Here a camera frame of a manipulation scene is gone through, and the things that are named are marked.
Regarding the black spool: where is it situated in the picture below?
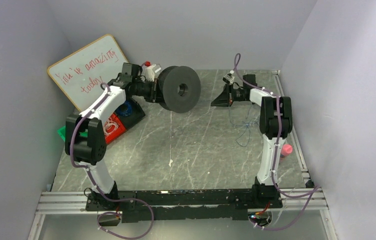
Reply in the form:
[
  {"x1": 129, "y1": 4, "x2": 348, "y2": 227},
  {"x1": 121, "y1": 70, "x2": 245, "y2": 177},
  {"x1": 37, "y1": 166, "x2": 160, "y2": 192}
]
[{"x1": 158, "y1": 66, "x2": 201, "y2": 113}]

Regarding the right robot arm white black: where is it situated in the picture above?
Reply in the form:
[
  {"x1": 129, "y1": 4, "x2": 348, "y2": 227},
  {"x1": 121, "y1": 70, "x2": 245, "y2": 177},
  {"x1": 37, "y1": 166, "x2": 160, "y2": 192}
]
[{"x1": 211, "y1": 71, "x2": 293, "y2": 201}]

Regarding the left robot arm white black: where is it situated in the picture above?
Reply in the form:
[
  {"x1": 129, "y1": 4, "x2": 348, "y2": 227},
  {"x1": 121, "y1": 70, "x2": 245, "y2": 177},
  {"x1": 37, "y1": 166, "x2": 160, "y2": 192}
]
[{"x1": 65, "y1": 62, "x2": 162, "y2": 202}]

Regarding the black bin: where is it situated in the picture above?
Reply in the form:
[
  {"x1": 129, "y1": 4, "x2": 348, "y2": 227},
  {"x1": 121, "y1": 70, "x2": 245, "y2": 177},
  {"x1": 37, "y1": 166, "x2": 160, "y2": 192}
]
[{"x1": 114, "y1": 97, "x2": 146, "y2": 130}]

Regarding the red bin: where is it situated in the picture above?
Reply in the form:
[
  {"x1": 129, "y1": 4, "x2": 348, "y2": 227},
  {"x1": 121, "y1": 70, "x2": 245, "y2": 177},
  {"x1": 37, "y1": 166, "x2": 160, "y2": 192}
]
[{"x1": 103, "y1": 113, "x2": 127, "y2": 145}]

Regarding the whiteboard with red writing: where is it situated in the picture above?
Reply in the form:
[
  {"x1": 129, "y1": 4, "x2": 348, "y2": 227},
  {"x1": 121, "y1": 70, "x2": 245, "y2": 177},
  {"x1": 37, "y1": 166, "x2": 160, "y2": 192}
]
[{"x1": 47, "y1": 34, "x2": 128, "y2": 111}]

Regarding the pink marker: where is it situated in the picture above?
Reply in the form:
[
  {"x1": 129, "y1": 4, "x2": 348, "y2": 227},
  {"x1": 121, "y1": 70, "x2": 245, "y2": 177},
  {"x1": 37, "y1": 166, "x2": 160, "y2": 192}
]
[{"x1": 280, "y1": 144, "x2": 293, "y2": 159}]

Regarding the green bin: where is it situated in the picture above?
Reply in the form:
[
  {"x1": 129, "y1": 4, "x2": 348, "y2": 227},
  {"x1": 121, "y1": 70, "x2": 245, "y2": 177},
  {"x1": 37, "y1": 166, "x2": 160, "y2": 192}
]
[{"x1": 57, "y1": 126, "x2": 88, "y2": 142}]

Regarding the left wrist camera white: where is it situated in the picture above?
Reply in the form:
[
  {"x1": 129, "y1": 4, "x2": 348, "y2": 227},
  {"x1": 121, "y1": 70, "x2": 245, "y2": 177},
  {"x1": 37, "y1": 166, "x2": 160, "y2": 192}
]
[{"x1": 141, "y1": 61, "x2": 162, "y2": 82}]

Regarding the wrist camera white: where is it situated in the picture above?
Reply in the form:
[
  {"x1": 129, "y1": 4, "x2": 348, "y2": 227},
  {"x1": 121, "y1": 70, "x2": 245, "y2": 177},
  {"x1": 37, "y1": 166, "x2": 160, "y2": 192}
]
[
  {"x1": 223, "y1": 70, "x2": 234, "y2": 85},
  {"x1": 141, "y1": 61, "x2": 162, "y2": 82}
]

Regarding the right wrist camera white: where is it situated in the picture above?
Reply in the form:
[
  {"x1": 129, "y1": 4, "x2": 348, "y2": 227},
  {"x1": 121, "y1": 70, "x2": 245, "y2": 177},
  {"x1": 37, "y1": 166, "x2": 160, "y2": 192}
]
[{"x1": 223, "y1": 70, "x2": 234, "y2": 85}]

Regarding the blue cable in bin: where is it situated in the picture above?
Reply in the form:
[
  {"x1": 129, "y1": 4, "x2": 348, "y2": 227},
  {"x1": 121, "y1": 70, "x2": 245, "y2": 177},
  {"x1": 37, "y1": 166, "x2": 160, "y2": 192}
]
[{"x1": 116, "y1": 100, "x2": 135, "y2": 117}]

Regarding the white cable coil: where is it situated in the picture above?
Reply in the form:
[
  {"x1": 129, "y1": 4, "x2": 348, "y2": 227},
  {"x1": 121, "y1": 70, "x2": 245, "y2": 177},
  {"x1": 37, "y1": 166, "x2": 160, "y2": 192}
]
[{"x1": 103, "y1": 115, "x2": 120, "y2": 136}]

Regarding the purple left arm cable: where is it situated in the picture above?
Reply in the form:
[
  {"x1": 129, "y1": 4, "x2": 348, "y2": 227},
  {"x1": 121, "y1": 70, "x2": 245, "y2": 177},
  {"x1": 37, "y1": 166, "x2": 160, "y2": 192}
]
[{"x1": 69, "y1": 82, "x2": 155, "y2": 240}]

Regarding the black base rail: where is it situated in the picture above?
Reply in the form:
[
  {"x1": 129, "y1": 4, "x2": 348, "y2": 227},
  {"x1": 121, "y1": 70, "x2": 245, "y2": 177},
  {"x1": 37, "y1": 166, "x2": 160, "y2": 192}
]
[{"x1": 85, "y1": 184, "x2": 282, "y2": 223}]

